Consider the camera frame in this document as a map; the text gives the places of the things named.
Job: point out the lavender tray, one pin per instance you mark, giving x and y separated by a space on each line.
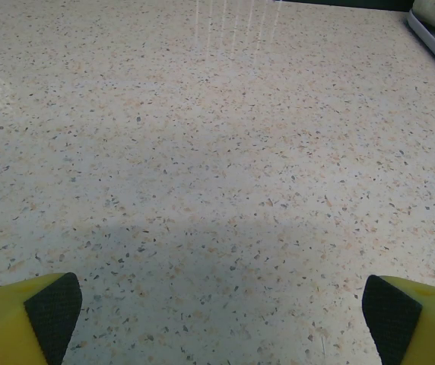
430 42

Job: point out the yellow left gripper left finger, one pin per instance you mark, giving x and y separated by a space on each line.
0 327

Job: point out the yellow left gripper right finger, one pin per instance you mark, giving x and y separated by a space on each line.
430 327

